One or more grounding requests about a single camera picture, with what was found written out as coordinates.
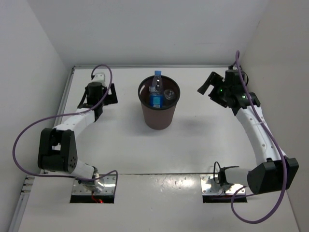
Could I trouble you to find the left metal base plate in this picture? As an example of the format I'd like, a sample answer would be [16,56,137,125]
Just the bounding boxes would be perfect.
[71,174,117,196]

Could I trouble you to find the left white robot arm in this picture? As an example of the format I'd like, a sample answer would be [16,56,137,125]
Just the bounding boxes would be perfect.
[38,81,118,181]

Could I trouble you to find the metal base plate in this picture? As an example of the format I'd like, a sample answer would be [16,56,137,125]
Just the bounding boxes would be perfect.
[71,174,117,196]
[200,174,243,196]

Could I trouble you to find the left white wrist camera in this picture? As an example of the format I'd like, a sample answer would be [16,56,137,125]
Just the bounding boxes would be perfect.
[91,72,106,86]

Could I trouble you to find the brown plastic waste bin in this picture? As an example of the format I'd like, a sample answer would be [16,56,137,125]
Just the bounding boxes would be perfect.
[138,75,181,130]

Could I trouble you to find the blue label water bottle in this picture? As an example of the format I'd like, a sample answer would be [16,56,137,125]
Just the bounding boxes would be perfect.
[149,71,164,108]

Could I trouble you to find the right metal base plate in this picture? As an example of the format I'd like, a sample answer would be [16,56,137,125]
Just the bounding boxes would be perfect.
[200,174,243,196]

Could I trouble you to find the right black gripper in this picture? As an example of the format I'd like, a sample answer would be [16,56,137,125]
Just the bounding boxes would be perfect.
[198,72,231,108]

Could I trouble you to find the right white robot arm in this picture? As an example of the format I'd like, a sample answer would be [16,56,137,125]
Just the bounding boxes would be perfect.
[197,69,299,194]

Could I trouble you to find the purple cable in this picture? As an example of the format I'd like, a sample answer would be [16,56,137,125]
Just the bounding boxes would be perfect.
[231,50,288,222]
[12,63,118,182]

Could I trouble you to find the clear bottle white label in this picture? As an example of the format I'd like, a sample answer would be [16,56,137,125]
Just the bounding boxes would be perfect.
[164,89,176,101]

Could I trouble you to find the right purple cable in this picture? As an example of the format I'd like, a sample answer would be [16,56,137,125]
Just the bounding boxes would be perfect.
[231,50,288,222]

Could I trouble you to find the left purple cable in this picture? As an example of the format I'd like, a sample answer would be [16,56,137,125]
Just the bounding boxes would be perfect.
[12,63,118,182]

